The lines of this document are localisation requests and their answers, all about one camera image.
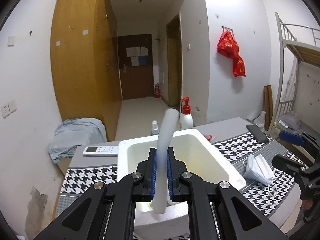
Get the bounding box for red fire extinguisher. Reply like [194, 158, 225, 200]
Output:
[155, 83, 161, 99]

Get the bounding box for white pump lotion bottle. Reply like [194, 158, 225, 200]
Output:
[180, 97, 194, 130]

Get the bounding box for red hanging plastic bag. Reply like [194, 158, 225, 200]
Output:
[216, 31, 246, 77]

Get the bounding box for white wall switch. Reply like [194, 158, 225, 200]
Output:
[8, 100, 17, 113]

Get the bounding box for white styrofoam box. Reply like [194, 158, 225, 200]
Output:
[117, 129, 246, 239]

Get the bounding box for wooden side door frame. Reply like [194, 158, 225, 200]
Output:
[167, 14, 183, 111]

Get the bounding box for dark brown entrance door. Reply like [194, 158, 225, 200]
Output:
[118, 34, 154, 100]

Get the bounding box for white face mask stack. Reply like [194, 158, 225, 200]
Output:
[243, 154, 278, 197]

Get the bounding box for red snack packet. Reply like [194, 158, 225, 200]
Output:
[203, 134, 214, 142]

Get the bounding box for wooden boards leaning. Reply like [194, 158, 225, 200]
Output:
[264, 85, 273, 131]

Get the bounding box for light blue cloth pile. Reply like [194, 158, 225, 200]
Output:
[48, 118, 107, 164]

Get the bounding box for brown wooden wardrobe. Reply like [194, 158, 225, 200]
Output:
[50, 0, 122, 141]

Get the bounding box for metal bunk bed frame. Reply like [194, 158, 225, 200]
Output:
[269, 14, 319, 135]

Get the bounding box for wall hook rack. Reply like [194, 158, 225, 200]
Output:
[221, 25, 233, 33]

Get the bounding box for black smartphone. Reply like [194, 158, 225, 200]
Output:
[246, 125, 269, 143]

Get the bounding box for white wall socket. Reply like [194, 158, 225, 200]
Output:
[1, 103, 10, 118]

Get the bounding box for white long sock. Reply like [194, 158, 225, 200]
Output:
[152, 108, 179, 214]

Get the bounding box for white remote control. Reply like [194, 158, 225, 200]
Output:
[82, 146, 119, 157]

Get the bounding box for blue spray bottle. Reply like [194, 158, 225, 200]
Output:
[151, 120, 159, 135]

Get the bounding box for houndstooth table cloth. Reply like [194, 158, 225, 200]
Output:
[55, 130, 311, 240]

